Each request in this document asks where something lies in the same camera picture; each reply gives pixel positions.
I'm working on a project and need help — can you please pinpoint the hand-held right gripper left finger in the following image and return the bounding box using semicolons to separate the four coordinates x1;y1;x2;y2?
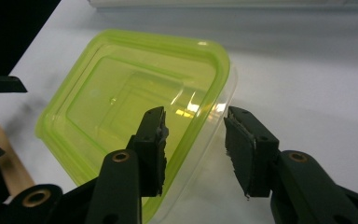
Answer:
126;105;170;198

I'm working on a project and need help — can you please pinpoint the green lid plastic container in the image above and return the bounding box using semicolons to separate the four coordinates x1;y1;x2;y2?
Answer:
34;28;240;224

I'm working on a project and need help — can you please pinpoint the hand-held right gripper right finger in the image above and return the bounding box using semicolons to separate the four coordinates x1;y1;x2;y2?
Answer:
223;105;281;201

